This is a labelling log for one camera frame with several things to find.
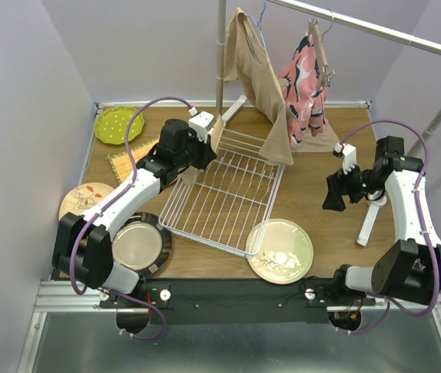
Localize yellow woven placemat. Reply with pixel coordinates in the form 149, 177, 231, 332
106, 135, 161, 183

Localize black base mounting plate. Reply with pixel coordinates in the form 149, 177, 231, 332
95, 276, 365, 326

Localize white clothes rack frame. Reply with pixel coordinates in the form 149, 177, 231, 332
215, 1, 441, 246

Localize pink patterned hanging garment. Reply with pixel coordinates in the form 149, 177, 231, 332
278, 34, 336, 153

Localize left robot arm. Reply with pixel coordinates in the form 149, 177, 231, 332
51, 112, 224, 307

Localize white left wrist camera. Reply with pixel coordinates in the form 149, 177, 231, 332
188, 106, 216, 143

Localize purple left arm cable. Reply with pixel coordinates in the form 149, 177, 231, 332
68, 96, 198, 340

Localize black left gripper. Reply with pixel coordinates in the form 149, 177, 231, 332
175, 129, 217, 170

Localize white wire dish rack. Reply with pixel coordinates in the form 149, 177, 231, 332
159, 130, 284, 258

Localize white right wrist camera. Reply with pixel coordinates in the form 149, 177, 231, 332
333, 143, 358, 175

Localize green polka dot plate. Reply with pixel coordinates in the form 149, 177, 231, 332
94, 106, 137, 145

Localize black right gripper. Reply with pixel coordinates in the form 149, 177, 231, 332
321, 159, 386, 211

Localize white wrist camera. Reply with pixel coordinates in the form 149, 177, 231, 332
188, 106, 216, 143
333, 143, 358, 175

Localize wooden clip hanger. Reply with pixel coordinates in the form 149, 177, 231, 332
308, 19, 335, 92

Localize cream green floral plate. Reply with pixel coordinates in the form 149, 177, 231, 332
246, 218, 314, 285

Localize beige hanging shirt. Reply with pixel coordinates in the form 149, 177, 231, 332
224, 9, 339, 165

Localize black rimmed silver plate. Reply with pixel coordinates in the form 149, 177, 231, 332
112, 211, 172, 277

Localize blue wire hanger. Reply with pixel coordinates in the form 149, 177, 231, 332
245, 0, 267, 51

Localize bird pattern beige plate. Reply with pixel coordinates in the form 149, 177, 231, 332
181, 166, 201, 187

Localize beige plate orange leaves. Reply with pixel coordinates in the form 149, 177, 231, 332
58, 183, 114, 221

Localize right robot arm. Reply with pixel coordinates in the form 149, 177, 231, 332
322, 136, 441, 305

